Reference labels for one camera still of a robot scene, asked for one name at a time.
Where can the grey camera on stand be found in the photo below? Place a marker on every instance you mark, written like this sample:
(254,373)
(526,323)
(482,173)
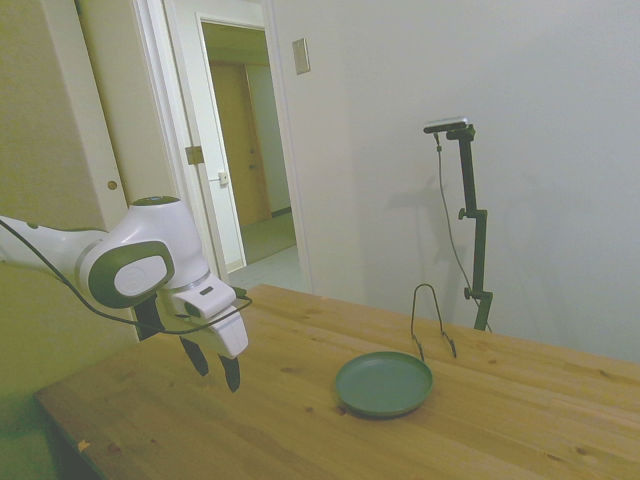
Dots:
(446,125)

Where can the small orange scrap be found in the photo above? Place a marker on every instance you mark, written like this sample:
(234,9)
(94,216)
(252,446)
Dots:
(83,444)

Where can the dark wrist camera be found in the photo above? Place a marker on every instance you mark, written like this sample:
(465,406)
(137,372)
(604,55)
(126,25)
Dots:
(239,290)

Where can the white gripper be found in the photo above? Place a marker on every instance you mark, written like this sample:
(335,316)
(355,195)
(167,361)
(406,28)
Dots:
(220,325)

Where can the black clamp bracket bar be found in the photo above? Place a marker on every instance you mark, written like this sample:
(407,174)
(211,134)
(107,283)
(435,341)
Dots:
(475,240)

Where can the door latch plate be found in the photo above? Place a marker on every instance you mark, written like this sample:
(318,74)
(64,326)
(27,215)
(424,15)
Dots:
(223,178)

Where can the cream sliding door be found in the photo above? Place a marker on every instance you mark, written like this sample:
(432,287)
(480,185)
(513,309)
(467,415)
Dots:
(115,100)

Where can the metal wall switch plate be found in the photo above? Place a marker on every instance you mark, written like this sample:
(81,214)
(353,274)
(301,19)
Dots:
(301,56)

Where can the black box by wall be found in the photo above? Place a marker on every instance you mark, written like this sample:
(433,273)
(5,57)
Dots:
(148,320)

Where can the round brass finger pull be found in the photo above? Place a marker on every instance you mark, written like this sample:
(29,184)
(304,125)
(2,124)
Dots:
(112,185)

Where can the white open door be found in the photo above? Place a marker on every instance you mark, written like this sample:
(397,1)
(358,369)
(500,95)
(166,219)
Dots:
(212,125)

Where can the brass door hinge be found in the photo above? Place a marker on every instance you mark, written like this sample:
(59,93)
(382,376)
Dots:
(194,155)

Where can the green round plate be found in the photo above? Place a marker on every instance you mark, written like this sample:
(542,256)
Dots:
(382,385)

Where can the brown wooden door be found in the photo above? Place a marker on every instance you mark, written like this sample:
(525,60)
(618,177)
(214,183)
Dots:
(235,140)

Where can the white door frame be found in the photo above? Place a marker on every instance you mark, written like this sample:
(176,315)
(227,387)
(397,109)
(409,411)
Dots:
(170,100)

